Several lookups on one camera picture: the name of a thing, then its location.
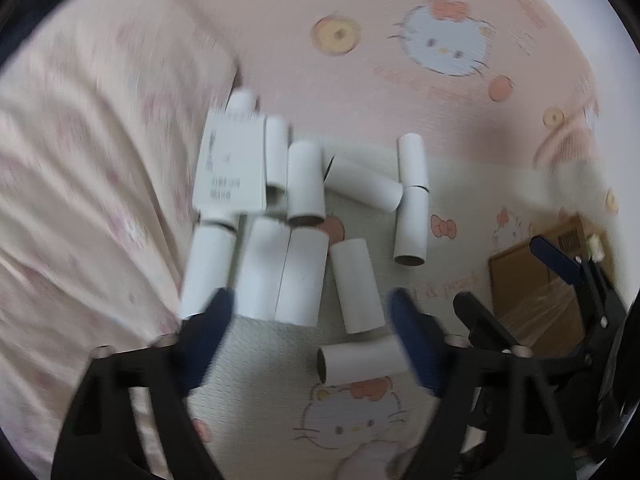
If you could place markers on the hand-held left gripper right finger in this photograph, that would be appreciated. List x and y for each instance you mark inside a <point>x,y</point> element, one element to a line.
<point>412,342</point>

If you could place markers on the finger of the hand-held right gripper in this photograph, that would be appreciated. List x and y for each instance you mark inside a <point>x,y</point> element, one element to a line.
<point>555,260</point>
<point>480,320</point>

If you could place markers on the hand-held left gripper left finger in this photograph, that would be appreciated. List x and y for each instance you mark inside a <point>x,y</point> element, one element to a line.
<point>210,332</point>

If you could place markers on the brown cardboard box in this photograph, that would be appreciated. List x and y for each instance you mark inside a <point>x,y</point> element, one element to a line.
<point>530,285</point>

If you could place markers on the group of white cardboard tubes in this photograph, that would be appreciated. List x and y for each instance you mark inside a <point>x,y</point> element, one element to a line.
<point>305,280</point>

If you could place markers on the white paper box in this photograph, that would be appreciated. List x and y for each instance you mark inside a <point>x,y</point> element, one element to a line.
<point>230,160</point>

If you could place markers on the pink cartoon printed mat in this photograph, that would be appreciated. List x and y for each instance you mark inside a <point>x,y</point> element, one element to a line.
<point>400,110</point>

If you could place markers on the dark cloth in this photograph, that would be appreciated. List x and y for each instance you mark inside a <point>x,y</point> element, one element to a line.
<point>35,15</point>

